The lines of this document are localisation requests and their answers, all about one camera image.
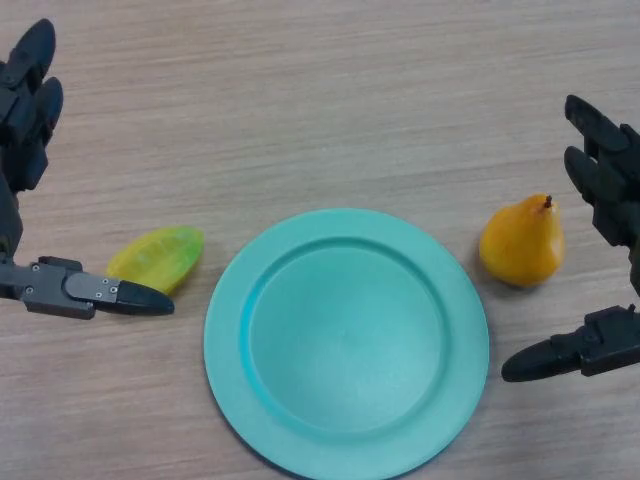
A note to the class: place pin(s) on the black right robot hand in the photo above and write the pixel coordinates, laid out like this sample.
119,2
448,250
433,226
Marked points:
607,345

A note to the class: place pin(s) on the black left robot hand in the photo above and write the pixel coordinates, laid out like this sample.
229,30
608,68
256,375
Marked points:
50,292

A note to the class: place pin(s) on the teal round plate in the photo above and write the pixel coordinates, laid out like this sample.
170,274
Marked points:
345,350

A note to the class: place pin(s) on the yellow pear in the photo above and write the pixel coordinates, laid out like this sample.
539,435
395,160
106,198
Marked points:
520,245

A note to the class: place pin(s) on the yellow green starfruit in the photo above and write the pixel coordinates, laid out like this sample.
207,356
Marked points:
155,257

